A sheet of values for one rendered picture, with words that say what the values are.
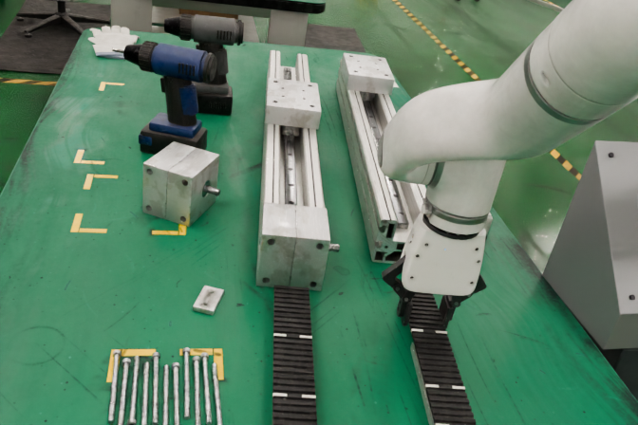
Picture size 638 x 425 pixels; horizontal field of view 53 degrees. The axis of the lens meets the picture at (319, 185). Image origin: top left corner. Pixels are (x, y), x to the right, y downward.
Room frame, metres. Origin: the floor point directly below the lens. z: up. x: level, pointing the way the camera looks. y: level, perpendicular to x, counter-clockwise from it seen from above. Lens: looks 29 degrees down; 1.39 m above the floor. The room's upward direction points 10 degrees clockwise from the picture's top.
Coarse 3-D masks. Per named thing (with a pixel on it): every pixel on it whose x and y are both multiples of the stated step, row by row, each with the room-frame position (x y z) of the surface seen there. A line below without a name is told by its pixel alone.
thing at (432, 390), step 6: (426, 384) 0.59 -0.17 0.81; (432, 384) 0.59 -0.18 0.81; (438, 384) 0.59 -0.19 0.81; (426, 390) 0.58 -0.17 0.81; (432, 390) 0.58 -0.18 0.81; (438, 390) 0.58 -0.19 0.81; (444, 390) 0.59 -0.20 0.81; (450, 390) 0.59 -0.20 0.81; (456, 390) 0.59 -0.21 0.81; (462, 390) 0.59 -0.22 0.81; (432, 396) 0.57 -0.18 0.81; (438, 396) 0.58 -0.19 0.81; (444, 396) 0.58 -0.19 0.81; (450, 396) 0.58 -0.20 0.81; (456, 396) 0.58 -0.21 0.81; (462, 396) 0.58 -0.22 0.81
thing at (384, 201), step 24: (360, 96) 1.42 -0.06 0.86; (384, 96) 1.45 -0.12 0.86; (360, 120) 1.27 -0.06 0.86; (384, 120) 1.34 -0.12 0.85; (360, 144) 1.17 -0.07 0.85; (360, 168) 1.13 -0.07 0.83; (360, 192) 1.08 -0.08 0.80; (384, 192) 0.97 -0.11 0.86; (408, 192) 1.02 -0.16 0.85; (384, 216) 0.89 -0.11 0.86; (408, 216) 0.97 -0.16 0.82; (384, 240) 0.88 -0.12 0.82
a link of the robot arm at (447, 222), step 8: (424, 200) 0.73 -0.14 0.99; (424, 208) 0.71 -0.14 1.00; (432, 208) 0.70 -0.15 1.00; (432, 216) 0.70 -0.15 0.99; (440, 216) 0.69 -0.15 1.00; (448, 216) 0.69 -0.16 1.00; (456, 216) 0.68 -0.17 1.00; (432, 224) 0.70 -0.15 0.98; (440, 224) 0.69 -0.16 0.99; (448, 224) 0.68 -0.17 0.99; (456, 224) 0.68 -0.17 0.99; (464, 224) 0.68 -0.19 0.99; (472, 224) 0.69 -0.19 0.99; (480, 224) 0.69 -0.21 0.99; (456, 232) 0.68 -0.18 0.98; (464, 232) 0.68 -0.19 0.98; (472, 232) 0.69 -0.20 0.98
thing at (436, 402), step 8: (432, 400) 0.56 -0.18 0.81; (440, 400) 0.57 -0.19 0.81; (448, 400) 0.57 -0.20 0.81; (456, 400) 0.57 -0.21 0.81; (464, 400) 0.57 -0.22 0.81; (432, 408) 0.55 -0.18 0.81; (440, 408) 0.56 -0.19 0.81; (448, 408) 0.56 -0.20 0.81; (456, 408) 0.56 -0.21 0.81; (464, 408) 0.56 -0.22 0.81
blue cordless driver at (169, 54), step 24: (144, 48) 1.14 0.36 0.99; (168, 48) 1.14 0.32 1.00; (192, 48) 1.16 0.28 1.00; (168, 72) 1.13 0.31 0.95; (192, 72) 1.12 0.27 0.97; (168, 96) 1.14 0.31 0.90; (192, 96) 1.14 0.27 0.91; (168, 120) 1.14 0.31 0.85; (192, 120) 1.14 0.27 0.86; (144, 144) 1.12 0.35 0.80; (168, 144) 1.12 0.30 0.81; (192, 144) 1.11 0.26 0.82
